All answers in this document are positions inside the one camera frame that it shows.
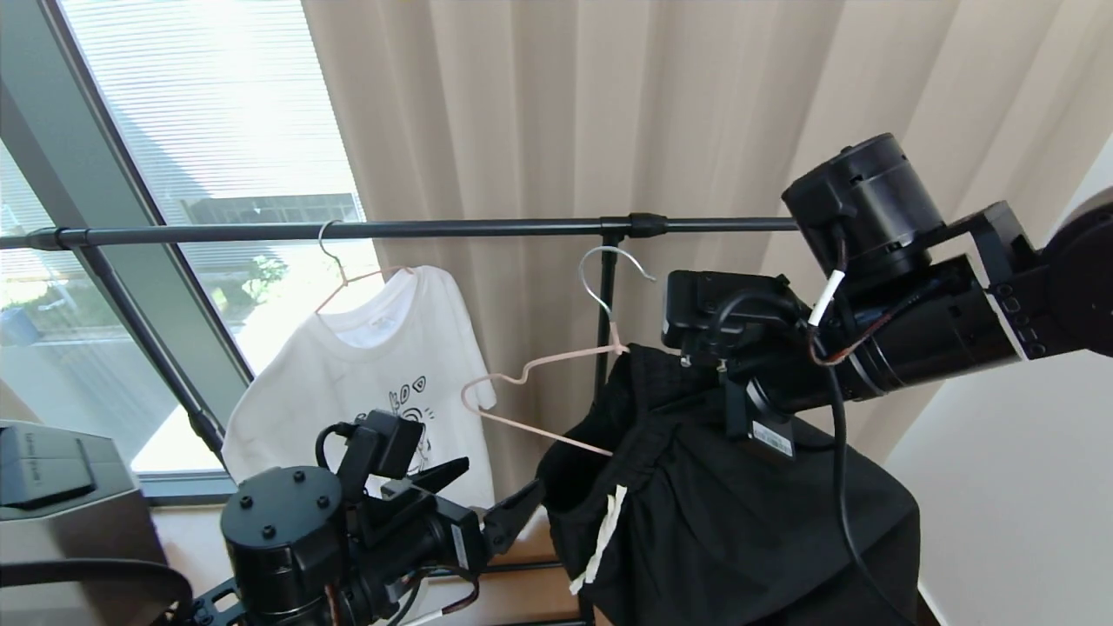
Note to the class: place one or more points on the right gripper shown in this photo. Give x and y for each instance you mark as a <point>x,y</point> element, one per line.
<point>913,339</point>

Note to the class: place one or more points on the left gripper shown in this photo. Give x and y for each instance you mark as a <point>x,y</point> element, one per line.
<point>417,539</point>

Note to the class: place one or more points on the pink clothes hanger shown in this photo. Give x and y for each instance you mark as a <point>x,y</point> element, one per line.
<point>539,361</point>
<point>335,261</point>

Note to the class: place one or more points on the white garment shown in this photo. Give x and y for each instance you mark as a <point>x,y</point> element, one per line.
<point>348,374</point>

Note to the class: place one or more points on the black garment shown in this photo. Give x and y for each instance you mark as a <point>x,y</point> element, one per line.
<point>739,539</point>

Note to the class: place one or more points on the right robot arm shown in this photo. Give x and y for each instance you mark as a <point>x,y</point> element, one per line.
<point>869,200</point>

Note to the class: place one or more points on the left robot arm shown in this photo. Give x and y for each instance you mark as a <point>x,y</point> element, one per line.
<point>278,530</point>

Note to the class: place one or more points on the black clothes rack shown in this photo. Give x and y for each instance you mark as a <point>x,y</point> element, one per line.
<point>435,229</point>

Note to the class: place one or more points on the window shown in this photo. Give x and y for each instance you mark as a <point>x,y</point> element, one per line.
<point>217,104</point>

